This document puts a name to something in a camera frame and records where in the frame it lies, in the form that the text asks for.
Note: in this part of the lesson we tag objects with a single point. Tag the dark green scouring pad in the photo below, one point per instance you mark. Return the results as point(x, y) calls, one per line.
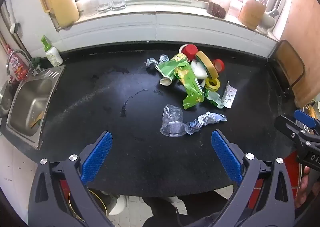
point(37, 62)

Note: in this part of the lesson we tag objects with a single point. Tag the steel faucet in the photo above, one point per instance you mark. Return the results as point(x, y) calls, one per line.
point(25, 55)

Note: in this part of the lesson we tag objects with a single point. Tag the stainless steel sink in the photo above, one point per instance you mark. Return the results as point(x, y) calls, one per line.
point(32, 97)

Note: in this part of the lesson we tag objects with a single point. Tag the small foil piece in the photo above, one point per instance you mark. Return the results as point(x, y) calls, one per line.
point(152, 61)
point(164, 58)

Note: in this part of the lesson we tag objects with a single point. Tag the black bin with gold rim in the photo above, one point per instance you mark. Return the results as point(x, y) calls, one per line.
point(96, 198)

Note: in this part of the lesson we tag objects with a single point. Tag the yellow tape roll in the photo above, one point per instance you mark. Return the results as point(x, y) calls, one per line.
point(207, 84)

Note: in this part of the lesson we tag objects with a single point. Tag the wooden cutting board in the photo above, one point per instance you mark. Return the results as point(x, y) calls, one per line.
point(307, 29)

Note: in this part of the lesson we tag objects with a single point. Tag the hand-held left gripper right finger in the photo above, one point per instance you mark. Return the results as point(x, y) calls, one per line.
point(226, 157)

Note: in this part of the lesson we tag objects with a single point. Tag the small green torn wrapper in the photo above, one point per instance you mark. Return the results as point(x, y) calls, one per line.
point(211, 97)

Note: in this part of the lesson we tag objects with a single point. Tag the beige paper cup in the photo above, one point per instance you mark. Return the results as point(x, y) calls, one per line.
point(165, 82)

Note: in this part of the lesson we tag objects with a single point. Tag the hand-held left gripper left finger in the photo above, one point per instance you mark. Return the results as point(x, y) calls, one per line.
point(97, 159)

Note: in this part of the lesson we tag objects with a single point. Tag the stone mortar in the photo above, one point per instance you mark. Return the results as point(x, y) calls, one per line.
point(267, 20)

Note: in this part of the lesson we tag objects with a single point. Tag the clear drinking glass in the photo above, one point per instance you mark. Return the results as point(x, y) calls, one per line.
point(103, 4)
point(117, 2)

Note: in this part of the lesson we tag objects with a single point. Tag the person's right hand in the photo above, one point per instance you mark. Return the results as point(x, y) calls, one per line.
point(301, 192)

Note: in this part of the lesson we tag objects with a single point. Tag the clear jar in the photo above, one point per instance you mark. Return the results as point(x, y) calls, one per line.
point(88, 7)

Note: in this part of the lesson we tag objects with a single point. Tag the stone pestle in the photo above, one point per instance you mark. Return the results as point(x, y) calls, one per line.
point(274, 12)

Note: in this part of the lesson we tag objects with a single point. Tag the white soap bottle green pump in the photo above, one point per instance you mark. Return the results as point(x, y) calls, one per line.
point(53, 57)

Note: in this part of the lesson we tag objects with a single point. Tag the red printed packet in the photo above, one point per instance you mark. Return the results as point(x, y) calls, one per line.
point(18, 69)

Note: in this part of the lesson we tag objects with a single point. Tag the bamboo utensil holder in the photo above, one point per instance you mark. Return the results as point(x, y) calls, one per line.
point(251, 14)

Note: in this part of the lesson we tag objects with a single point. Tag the green snack bag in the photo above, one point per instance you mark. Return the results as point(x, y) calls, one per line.
point(167, 68)

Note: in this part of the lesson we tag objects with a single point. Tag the silver blister pack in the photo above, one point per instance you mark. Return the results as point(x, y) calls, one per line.
point(228, 97)

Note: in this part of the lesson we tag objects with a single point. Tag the clear plastic cup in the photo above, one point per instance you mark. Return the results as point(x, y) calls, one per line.
point(172, 117)

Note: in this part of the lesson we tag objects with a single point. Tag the wooden spoon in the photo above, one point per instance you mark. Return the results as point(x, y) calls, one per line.
point(37, 118)

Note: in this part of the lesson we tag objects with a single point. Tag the jar of red beans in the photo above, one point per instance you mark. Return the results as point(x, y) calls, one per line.
point(217, 10)

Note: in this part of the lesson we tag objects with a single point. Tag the red cabinet front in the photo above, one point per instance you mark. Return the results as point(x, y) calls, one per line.
point(292, 167)

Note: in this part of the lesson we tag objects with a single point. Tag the red plastic cup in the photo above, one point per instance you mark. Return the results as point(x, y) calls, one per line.
point(191, 50)

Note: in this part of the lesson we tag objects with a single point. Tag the white plastic container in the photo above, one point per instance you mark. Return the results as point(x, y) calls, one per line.
point(118, 204)

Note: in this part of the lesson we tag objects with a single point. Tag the large foil wrapper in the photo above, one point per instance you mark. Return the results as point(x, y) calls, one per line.
point(207, 118)

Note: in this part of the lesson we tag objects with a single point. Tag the tan masking tape roll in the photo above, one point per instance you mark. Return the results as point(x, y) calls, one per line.
point(212, 67)

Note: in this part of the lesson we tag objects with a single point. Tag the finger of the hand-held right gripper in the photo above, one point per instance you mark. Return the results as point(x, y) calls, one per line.
point(287, 125)
point(305, 118)

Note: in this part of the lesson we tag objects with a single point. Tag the green cartoon carton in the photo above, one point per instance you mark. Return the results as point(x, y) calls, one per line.
point(192, 92)

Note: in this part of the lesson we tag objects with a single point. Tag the red lid plastic jar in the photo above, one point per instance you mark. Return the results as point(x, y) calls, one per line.
point(233, 8)

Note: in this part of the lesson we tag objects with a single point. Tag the steel basin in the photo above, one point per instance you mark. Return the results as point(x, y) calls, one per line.
point(5, 99)

